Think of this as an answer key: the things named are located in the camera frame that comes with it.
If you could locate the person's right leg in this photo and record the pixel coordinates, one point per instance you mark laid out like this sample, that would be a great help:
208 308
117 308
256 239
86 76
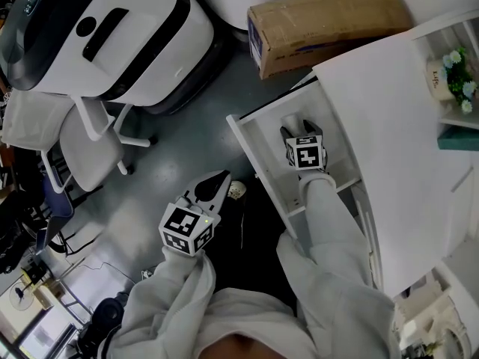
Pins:
265 245

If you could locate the person's torso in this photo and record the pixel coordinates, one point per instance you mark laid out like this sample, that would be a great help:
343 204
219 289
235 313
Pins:
254 312

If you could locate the person's left forearm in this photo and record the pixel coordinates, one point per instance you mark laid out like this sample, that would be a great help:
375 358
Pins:
179 286

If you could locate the potted flower plant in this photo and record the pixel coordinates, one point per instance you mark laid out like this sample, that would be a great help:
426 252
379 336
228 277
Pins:
436 80

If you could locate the person's leg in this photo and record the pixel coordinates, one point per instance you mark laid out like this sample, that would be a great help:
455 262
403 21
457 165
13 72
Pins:
232 245
265 245

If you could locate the floor fan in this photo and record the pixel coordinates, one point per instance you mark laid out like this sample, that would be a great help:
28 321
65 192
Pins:
20 295

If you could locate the brown cardboard box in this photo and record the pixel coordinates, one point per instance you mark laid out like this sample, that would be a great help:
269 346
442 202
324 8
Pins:
318 24

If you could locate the white drawer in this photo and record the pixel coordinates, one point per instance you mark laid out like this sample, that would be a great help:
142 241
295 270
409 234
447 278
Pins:
269 140

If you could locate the person's left shoe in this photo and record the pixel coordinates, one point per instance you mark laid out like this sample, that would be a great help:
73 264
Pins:
237 190

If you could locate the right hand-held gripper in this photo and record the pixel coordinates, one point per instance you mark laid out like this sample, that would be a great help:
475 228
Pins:
307 155

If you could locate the ornate white table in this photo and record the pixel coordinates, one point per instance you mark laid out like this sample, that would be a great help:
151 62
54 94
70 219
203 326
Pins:
441 312

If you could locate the black office chair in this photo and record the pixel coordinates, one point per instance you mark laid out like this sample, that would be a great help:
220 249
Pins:
106 310

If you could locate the dark blue chair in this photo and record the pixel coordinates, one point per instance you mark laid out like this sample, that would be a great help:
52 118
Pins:
56 208

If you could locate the teal book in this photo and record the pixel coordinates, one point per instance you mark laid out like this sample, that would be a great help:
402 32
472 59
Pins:
460 140

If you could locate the white office chair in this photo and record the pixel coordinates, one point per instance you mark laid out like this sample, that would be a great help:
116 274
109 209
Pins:
90 148

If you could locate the white robot with teal emblem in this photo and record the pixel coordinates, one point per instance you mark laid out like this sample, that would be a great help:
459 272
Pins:
142 51

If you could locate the person's right forearm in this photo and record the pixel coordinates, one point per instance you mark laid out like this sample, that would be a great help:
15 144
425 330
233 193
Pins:
322 215

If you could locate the person's left leg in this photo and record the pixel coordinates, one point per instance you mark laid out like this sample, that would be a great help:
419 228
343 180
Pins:
232 245

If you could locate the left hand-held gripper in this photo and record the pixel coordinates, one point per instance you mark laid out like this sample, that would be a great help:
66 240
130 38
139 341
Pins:
187 230

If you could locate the white frayed cloth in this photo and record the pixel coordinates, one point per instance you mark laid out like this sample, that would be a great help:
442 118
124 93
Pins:
291 121

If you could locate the white desk with hutch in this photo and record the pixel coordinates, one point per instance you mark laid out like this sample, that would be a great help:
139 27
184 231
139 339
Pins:
393 144

